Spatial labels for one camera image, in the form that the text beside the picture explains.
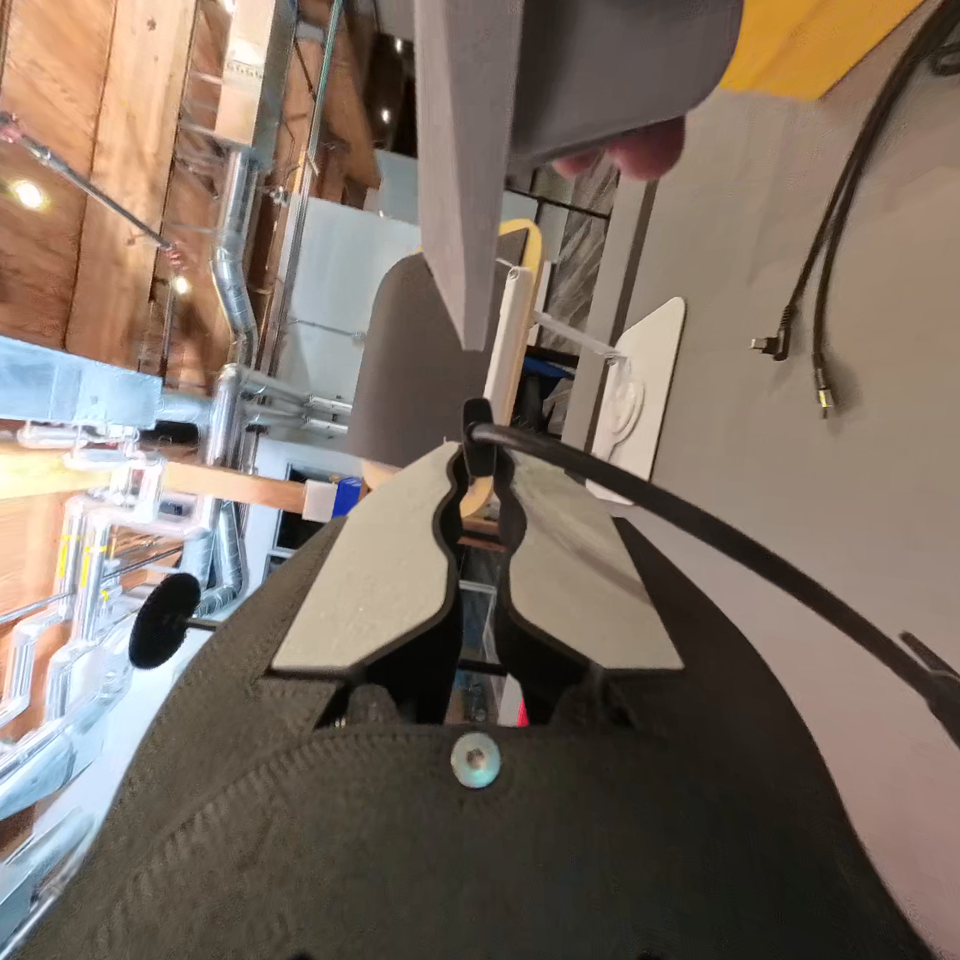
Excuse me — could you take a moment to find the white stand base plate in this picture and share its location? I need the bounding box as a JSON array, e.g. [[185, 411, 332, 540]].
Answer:
[[585, 296, 688, 505]]

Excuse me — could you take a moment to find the wooden rail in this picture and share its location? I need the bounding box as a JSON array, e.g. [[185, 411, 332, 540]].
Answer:
[[0, 442, 308, 518]]

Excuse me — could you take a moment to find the rectangular metal duct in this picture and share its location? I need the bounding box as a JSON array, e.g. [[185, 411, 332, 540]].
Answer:
[[213, 0, 298, 147]]

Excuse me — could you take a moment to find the wooden framed dark board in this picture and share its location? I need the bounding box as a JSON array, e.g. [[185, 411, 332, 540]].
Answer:
[[349, 217, 548, 519]]

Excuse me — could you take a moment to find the metal stand rod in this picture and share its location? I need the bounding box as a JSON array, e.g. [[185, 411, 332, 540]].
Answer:
[[533, 311, 624, 363]]

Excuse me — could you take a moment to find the silver metal pipe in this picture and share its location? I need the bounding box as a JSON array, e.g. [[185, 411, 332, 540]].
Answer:
[[203, 363, 354, 466]]

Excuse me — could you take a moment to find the silver air duct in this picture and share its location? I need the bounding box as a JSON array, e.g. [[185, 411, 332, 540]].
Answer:
[[210, 146, 259, 369]]

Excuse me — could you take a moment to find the silver flexible duct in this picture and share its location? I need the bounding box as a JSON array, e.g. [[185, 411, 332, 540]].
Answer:
[[180, 513, 249, 612]]

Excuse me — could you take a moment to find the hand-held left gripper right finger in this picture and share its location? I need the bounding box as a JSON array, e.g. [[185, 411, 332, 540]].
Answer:
[[491, 446, 686, 674]]

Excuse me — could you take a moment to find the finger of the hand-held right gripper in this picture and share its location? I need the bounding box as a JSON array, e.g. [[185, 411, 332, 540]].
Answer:
[[413, 0, 524, 354]]

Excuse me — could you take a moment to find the yellow plastic bin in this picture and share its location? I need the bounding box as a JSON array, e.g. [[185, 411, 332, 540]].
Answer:
[[716, 0, 928, 103]]

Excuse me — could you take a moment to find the black pole stand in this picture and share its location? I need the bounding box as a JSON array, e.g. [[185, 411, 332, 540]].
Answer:
[[128, 571, 219, 670]]

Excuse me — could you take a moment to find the grey lettered USB hub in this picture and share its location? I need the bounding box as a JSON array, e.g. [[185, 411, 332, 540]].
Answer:
[[462, 397, 960, 752]]

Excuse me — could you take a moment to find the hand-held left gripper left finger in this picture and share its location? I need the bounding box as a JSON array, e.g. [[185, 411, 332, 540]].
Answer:
[[270, 443, 466, 674]]

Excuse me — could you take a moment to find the black braided cable bundle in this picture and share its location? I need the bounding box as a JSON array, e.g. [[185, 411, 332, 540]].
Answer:
[[750, 0, 960, 418]]

